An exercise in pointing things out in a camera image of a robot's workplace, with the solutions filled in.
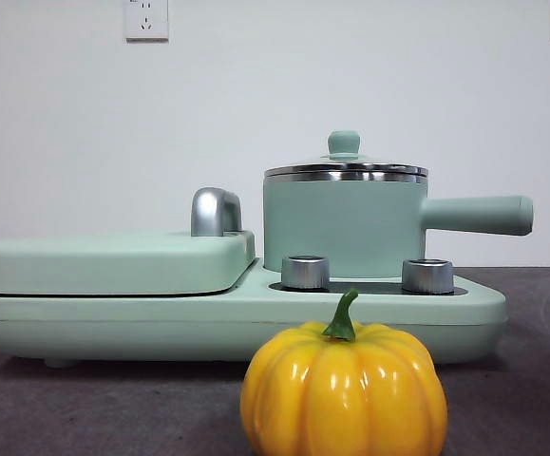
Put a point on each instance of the silver control knob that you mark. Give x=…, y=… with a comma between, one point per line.
x=305, y=273
x=427, y=275

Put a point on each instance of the white wall socket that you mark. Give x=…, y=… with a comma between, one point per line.
x=146, y=21

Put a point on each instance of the mint green breakfast machine base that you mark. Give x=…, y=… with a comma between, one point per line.
x=208, y=328

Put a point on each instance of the yellow toy pumpkin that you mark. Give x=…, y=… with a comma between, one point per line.
x=341, y=394

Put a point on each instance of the mint green griddle cover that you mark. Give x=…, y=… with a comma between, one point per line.
x=113, y=266

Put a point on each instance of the glass lid with green knob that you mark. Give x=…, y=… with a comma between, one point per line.
x=343, y=142

